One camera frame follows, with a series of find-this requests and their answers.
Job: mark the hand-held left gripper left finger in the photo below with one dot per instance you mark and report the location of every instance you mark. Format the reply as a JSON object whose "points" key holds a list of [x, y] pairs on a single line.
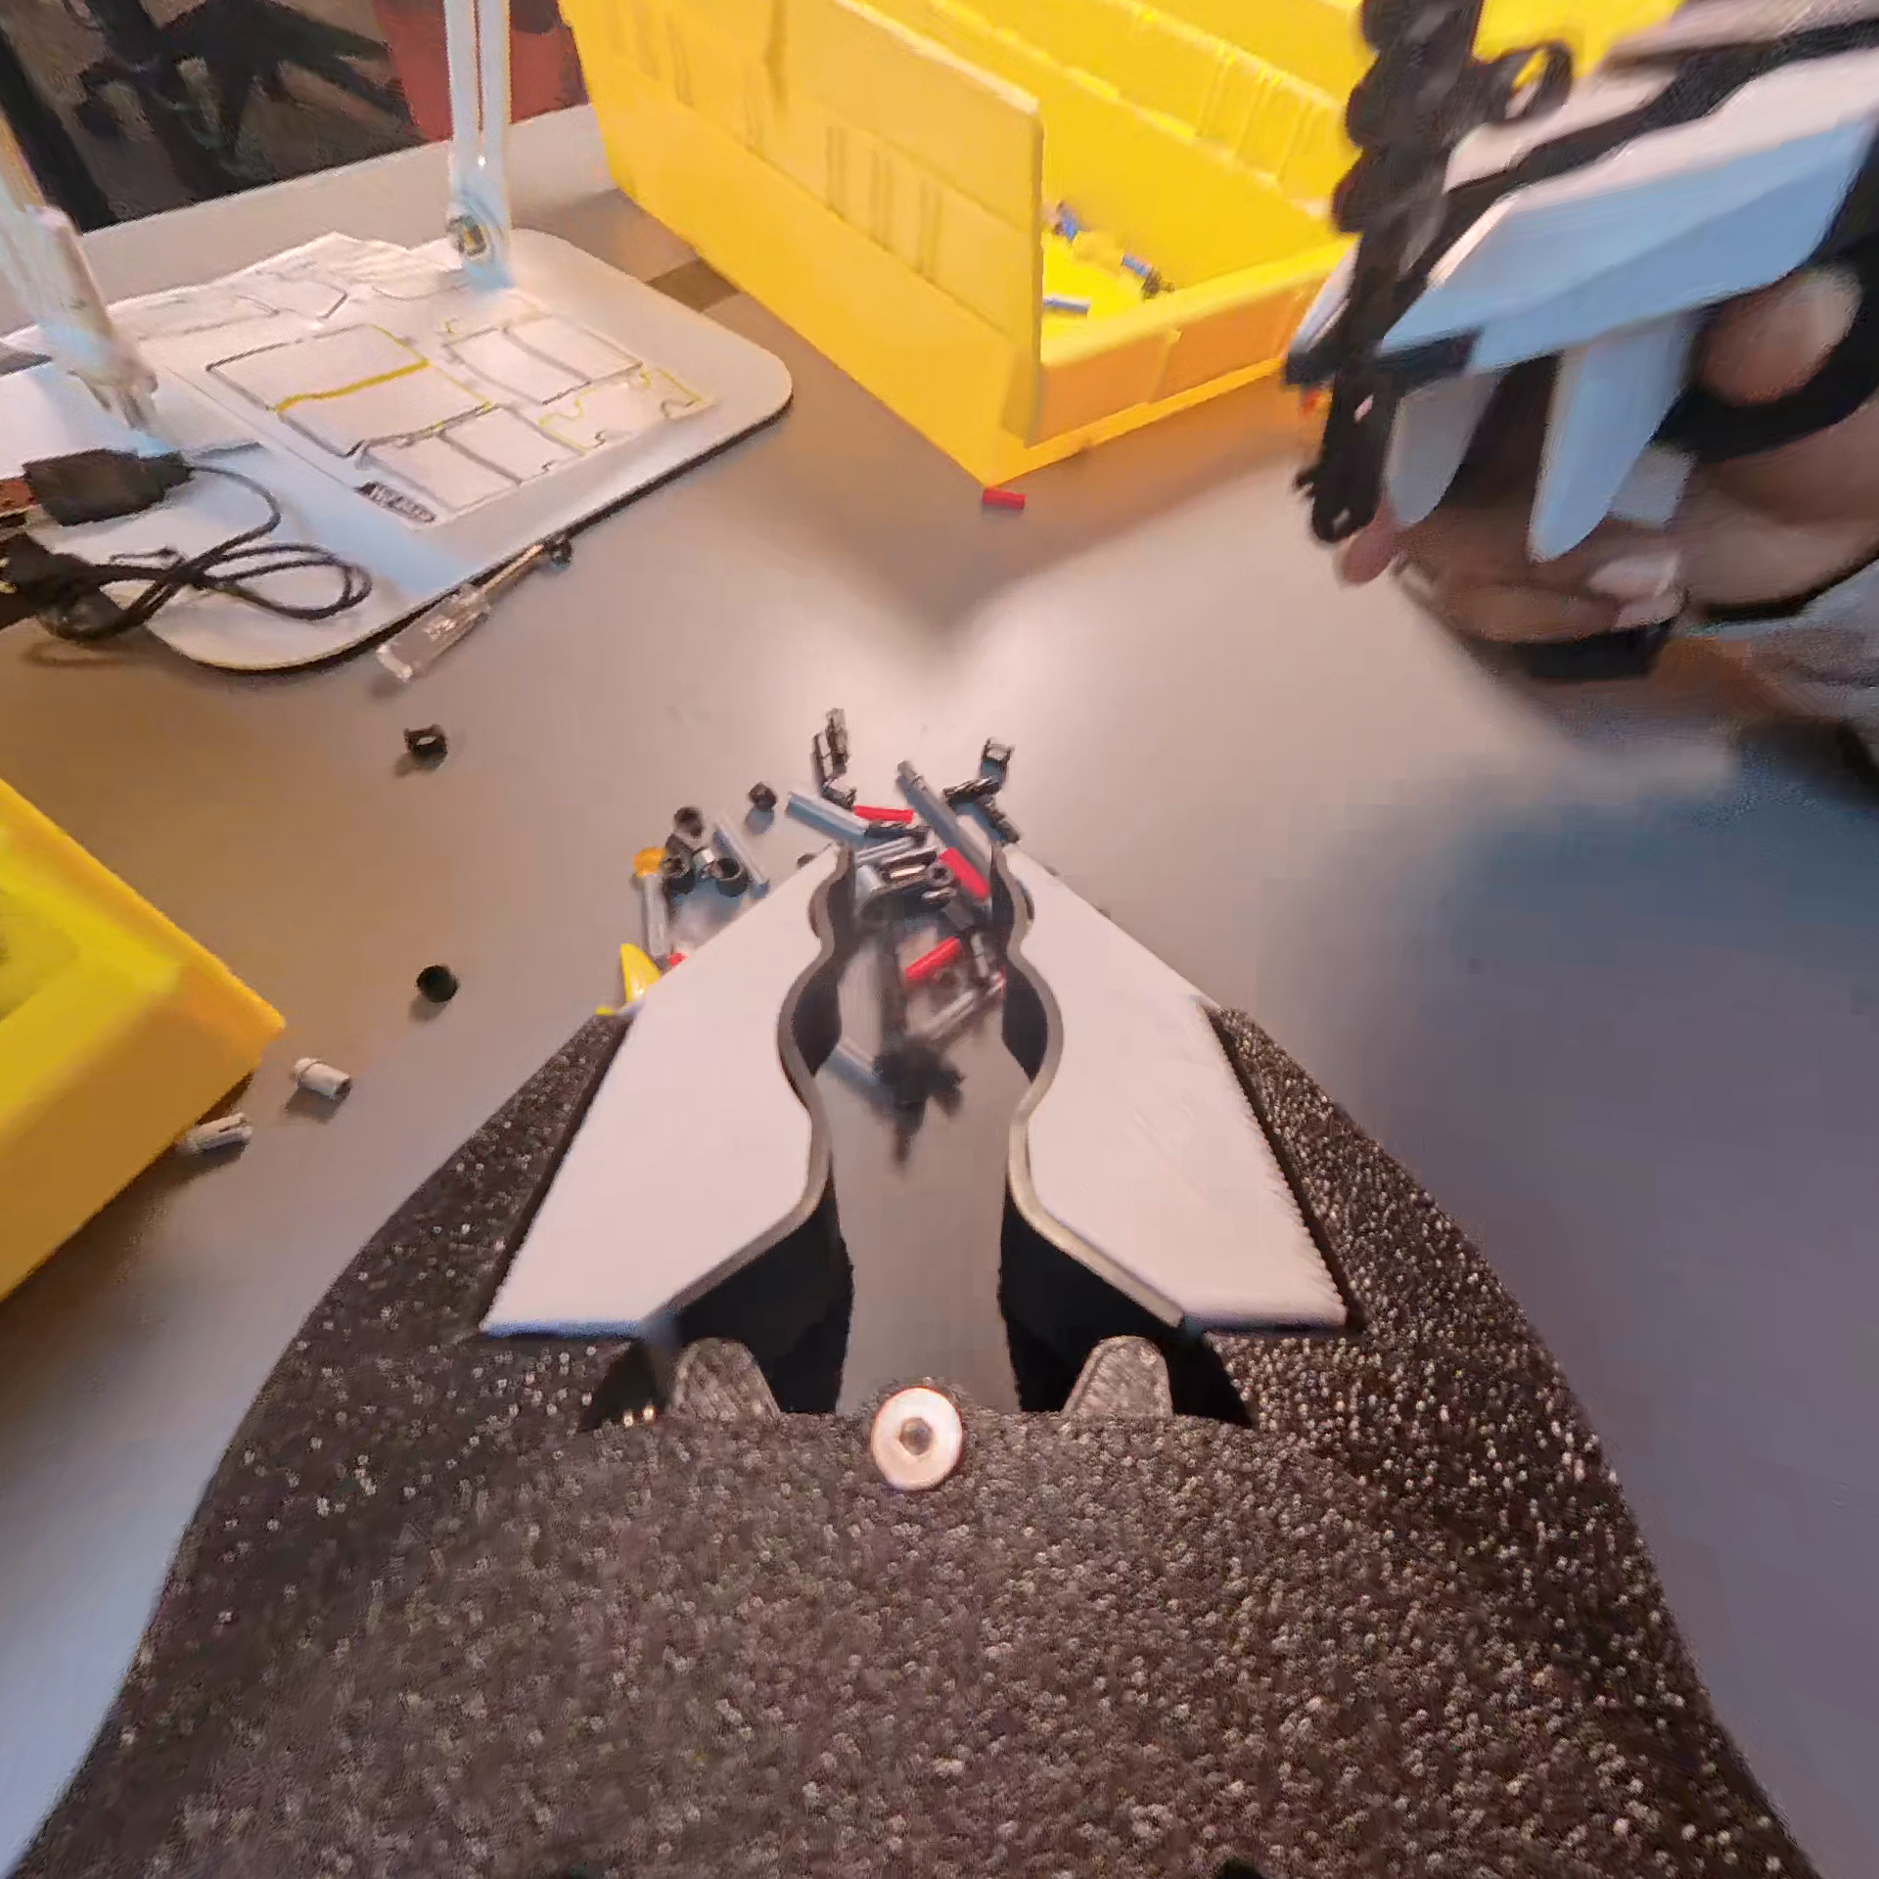
{"points": [[691, 1160]]}

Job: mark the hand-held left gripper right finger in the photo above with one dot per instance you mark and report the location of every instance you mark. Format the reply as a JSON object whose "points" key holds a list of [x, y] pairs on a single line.
{"points": [[1160, 1160]]}

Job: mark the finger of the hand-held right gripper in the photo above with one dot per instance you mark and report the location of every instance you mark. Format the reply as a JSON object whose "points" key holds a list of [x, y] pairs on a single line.
{"points": [[1617, 132], [1645, 249]]}

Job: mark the pile of small block pieces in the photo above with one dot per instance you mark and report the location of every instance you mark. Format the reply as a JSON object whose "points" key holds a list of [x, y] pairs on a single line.
{"points": [[883, 882]]}

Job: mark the person's right forearm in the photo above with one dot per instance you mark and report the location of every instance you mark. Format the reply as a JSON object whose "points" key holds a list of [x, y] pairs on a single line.
{"points": [[1823, 660]]}

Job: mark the grey desk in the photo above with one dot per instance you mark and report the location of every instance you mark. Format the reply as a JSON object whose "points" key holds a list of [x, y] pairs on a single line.
{"points": [[1321, 911]]}

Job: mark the person's right hand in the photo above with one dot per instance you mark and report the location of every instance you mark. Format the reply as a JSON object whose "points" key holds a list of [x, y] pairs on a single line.
{"points": [[1791, 514]]}

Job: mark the yellow plastic parts bin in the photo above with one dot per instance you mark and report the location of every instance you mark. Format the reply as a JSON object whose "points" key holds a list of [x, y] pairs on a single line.
{"points": [[823, 221], [103, 1027], [1249, 60]]}

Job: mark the small grey pin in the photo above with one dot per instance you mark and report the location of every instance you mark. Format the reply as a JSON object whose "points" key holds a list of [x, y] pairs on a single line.
{"points": [[216, 1133], [320, 1076]]}

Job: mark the heap of blue grey pins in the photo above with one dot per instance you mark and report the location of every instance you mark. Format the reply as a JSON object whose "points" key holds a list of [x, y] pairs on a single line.
{"points": [[1094, 271]]}

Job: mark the clear screwdriver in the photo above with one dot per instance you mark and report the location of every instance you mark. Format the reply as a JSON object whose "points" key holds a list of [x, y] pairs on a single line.
{"points": [[442, 633]]}

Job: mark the white book stand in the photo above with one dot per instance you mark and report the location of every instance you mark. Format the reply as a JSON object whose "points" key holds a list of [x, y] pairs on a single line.
{"points": [[662, 425]]}

